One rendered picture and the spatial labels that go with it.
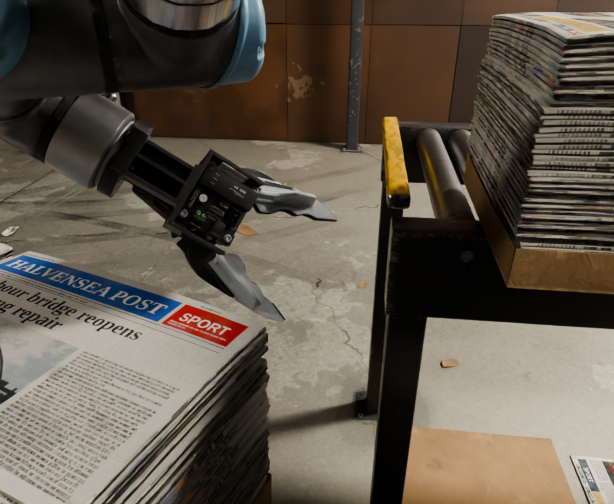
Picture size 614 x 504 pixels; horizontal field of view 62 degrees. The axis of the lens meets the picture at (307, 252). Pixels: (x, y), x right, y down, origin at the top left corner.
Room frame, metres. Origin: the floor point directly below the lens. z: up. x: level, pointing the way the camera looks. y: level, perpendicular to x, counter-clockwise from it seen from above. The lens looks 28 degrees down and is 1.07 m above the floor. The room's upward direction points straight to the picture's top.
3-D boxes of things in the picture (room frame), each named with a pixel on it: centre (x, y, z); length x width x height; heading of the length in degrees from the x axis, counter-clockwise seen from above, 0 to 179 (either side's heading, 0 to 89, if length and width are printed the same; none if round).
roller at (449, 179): (0.81, -0.22, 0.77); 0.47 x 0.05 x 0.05; 173
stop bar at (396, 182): (0.83, -0.14, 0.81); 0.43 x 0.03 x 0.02; 173
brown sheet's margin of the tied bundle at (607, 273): (0.54, -0.29, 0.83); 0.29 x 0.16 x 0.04; 173
